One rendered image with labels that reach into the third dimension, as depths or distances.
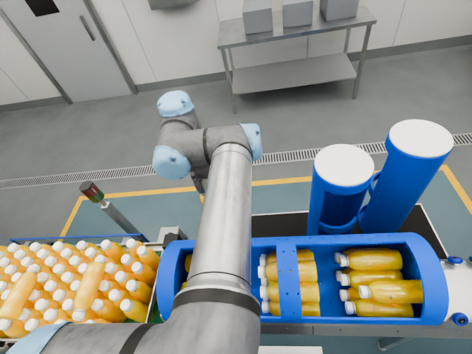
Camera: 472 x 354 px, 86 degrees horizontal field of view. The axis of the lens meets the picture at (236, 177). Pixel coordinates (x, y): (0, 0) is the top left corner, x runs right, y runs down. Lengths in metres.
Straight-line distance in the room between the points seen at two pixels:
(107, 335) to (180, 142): 0.34
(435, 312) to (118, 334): 0.86
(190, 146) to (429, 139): 1.32
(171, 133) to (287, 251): 0.55
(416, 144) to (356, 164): 0.32
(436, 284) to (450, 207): 1.83
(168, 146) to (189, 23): 3.51
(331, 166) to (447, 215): 1.51
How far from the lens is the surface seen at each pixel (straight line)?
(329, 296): 1.13
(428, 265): 0.96
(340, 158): 1.40
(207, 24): 3.94
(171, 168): 0.51
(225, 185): 0.37
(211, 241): 0.32
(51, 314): 1.31
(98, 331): 0.31
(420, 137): 1.61
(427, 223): 2.40
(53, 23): 4.60
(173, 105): 0.57
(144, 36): 4.19
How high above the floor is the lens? 2.05
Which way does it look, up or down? 49 degrees down
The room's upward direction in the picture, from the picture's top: 15 degrees counter-clockwise
